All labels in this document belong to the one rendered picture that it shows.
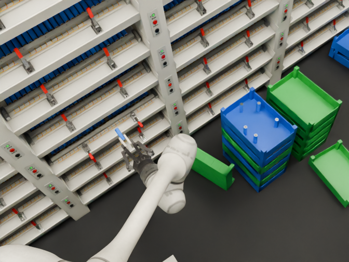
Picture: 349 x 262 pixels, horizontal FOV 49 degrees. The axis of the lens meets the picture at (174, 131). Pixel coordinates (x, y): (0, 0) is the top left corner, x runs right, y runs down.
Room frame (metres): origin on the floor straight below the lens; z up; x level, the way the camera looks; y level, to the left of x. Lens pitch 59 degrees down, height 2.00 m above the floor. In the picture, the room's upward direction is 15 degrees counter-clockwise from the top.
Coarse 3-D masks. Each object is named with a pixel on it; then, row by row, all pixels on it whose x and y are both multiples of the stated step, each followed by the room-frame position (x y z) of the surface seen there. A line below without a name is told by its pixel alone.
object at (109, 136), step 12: (156, 96) 1.11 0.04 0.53; (144, 108) 1.08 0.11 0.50; (156, 108) 1.07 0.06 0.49; (132, 120) 1.03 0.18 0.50; (144, 120) 1.04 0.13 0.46; (108, 132) 1.00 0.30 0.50; (72, 144) 0.98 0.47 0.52; (96, 144) 0.96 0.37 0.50; (108, 144) 0.97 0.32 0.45; (48, 156) 0.94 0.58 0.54; (72, 156) 0.92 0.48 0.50; (84, 156) 0.91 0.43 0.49; (60, 168) 0.88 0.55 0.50
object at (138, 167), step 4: (144, 156) 0.74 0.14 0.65; (148, 156) 0.74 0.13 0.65; (140, 160) 0.73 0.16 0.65; (144, 160) 0.71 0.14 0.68; (148, 160) 0.71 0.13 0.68; (136, 164) 0.72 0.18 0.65; (140, 164) 0.70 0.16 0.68; (144, 164) 0.69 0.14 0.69; (148, 164) 0.69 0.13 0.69; (136, 168) 0.70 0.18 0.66; (140, 168) 0.68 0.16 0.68; (140, 172) 0.67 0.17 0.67
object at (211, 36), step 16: (240, 0) 1.37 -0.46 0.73; (256, 0) 1.38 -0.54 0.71; (272, 0) 1.36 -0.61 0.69; (224, 16) 1.30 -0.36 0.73; (240, 16) 1.31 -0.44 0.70; (256, 16) 1.29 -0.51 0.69; (192, 32) 1.26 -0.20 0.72; (208, 32) 1.26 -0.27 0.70; (224, 32) 1.24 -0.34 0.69; (176, 48) 1.20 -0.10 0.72; (192, 48) 1.19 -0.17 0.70; (208, 48) 1.18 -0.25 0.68; (176, 64) 1.10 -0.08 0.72
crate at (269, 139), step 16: (256, 96) 1.02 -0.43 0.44; (224, 112) 0.97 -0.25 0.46; (256, 112) 0.96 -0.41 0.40; (272, 112) 0.92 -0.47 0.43; (240, 128) 0.89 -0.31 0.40; (256, 128) 0.87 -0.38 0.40; (272, 128) 0.85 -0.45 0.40; (288, 128) 0.82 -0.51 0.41; (256, 144) 0.79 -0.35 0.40; (272, 144) 0.77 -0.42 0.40
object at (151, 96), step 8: (152, 96) 1.12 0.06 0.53; (136, 104) 1.09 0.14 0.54; (128, 112) 1.06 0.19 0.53; (112, 120) 1.04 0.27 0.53; (104, 128) 1.01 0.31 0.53; (112, 128) 1.01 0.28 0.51; (88, 136) 0.99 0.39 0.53; (80, 144) 0.96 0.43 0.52; (64, 152) 0.94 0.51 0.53; (56, 160) 0.92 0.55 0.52
